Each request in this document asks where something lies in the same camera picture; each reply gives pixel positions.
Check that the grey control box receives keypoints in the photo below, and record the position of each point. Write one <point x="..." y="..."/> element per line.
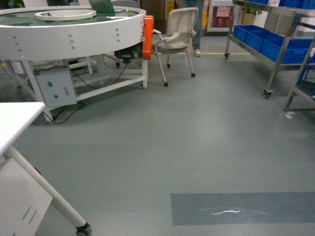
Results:
<point x="57" y="87"/>

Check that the steel shelf cart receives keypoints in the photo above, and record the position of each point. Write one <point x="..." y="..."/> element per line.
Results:
<point x="281" y="52"/>

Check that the person in jeans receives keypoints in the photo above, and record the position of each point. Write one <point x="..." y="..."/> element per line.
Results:
<point x="196" y="40"/>

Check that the orange side panel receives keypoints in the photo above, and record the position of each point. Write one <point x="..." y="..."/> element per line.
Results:
<point x="148" y="37"/>

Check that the white office chair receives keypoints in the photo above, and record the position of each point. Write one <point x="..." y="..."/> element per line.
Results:
<point x="180" y="29"/>

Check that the white round conveyor table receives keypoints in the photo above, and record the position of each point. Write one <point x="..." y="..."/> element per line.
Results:
<point x="101" y="49"/>

